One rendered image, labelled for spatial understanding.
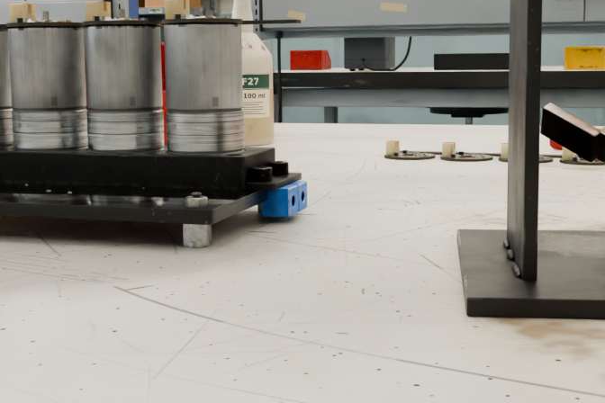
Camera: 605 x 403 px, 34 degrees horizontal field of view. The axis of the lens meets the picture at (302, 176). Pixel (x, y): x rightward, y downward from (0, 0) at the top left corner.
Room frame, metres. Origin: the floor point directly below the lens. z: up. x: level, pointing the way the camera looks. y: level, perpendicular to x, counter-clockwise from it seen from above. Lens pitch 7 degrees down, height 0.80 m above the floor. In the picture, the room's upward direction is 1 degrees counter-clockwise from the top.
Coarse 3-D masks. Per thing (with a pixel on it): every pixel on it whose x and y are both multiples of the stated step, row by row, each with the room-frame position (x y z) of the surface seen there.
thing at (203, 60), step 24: (168, 24) 0.31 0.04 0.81; (192, 24) 0.30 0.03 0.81; (216, 24) 0.30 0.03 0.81; (240, 24) 0.31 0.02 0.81; (168, 48) 0.31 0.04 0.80; (192, 48) 0.30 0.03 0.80; (216, 48) 0.30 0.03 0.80; (240, 48) 0.31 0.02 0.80; (168, 72) 0.31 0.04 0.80; (192, 72) 0.30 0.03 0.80; (216, 72) 0.30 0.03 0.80; (240, 72) 0.31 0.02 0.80; (168, 96) 0.31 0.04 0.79; (192, 96) 0.30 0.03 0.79; (216, 96) 0.30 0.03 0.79; (240, 96) 0.31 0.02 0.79; (168, 120) 0.31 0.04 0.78; (192, 120) 0.30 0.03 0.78; (216, 120) 0.30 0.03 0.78; (240, 120) 0.31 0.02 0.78; (168, 144) 0.31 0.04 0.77; (192, 144) 0.30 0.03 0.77; (216, 144) 0.30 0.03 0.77; (240, 144) 0.31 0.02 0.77
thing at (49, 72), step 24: (24, 48) 0.32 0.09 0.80; (48, 48) 0.32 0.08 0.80; (72, 48) 0.32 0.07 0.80; (24, 72) 0.32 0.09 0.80; (48, 72) 0.32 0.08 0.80; (72, 72) 0.32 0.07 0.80; (24, 96) 0.32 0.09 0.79; (48, 96) 0.32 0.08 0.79; (72, 96) 0.32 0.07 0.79; (24, 120) 0.32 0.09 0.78; (48, 120) 0.32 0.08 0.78; (72, 120) 0.32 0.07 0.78; (24, 144) 0.32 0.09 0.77; (48, 144) 0.32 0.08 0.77; (72, 144) 0.32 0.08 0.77
